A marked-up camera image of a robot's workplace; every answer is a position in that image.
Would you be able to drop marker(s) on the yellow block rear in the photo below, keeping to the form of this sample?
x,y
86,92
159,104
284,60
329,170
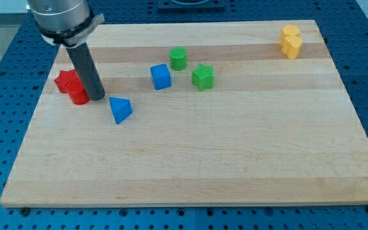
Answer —
x,y
288,30

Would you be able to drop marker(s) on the green cylinder block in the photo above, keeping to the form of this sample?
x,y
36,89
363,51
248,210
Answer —
x,y
178,58

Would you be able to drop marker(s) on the yellow heart block front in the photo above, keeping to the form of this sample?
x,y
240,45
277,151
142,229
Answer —
x,y
291,46

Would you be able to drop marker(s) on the blue cube block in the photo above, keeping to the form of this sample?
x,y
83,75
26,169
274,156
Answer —
x,y
161,76

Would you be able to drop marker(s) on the red hexagon block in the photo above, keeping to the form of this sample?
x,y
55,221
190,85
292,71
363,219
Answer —
x,y
64,78

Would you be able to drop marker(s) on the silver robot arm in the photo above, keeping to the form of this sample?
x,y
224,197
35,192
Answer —
x,y
69,23

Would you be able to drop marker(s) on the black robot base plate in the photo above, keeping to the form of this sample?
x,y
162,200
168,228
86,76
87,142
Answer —
x,y
192,6

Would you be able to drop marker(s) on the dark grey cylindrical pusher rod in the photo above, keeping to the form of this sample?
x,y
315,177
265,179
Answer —
x,y
84,65

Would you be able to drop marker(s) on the wooden board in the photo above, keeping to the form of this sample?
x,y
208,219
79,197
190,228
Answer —
x,y
272,131

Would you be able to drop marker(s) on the blue triangle block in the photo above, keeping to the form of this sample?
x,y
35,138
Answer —
x,y
121,109

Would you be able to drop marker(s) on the green star block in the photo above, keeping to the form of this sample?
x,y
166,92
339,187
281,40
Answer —
x,y
203,77

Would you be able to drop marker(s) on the red cylinder block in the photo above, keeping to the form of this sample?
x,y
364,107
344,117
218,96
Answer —
x,y
76,92

